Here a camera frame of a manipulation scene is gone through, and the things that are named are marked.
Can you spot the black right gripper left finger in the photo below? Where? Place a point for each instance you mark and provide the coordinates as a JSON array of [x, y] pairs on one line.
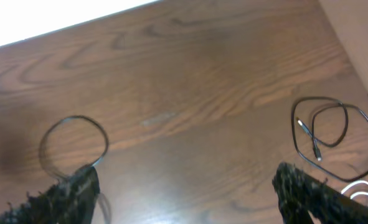
[[71, 201]]

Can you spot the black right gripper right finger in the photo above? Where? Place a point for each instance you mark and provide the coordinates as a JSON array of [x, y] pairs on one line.
[[302, 198]]

